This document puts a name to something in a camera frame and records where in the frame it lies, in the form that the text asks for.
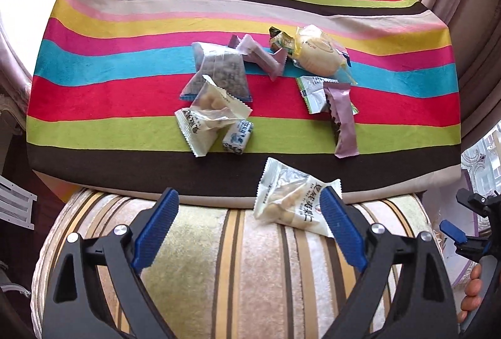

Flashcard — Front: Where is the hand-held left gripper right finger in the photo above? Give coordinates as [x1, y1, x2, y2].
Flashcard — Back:
[319, 186, 459, 339]

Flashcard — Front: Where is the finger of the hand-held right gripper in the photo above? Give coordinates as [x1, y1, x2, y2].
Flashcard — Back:
[439, 219, 494, 259]
[456, 188, 501, 224]

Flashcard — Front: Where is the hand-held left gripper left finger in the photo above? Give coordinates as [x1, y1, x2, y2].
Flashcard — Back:
[43, 187, 180, 339]

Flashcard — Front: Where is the white packet with black print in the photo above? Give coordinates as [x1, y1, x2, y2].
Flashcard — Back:
[174, 108, 231, 159]
[253, 157, 342, 239]

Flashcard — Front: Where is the long mauve snack packet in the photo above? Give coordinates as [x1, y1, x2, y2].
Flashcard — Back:
[323, 83, 360, 159]

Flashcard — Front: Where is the small white blue packet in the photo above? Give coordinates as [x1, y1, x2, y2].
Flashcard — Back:
[222, 120, 257, 155]

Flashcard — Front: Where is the clear packet of beige balls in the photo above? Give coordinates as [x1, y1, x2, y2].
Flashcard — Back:
[190, 75, 253, 124]

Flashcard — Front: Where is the green and white snack packet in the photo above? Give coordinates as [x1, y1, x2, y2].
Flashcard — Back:
[295, 75, 360, 115]

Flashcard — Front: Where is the clear packet with dark filling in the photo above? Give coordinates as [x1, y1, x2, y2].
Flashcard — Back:
[179, 42, 254, 104]

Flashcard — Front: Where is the round bun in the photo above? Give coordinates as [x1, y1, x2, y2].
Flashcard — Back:
[293, 25, 359, 86]

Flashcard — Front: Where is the pink snack packet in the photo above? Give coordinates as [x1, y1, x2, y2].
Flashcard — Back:
[243, 34, 289, 82]

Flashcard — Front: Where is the person's right hand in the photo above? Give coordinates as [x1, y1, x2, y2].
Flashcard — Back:
[457, 264, 485, 324]

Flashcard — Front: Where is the white slatted rack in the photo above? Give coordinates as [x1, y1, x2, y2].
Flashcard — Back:
[0, 177, 38, 230]

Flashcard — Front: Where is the colourful striped tablecloth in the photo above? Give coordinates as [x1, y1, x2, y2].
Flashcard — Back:
[24, 0, 460, 207]

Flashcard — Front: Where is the pink-brown curtain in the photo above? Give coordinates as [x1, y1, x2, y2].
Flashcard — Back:
[0, 3, 34, 128]
[387, 0, 501, 152]

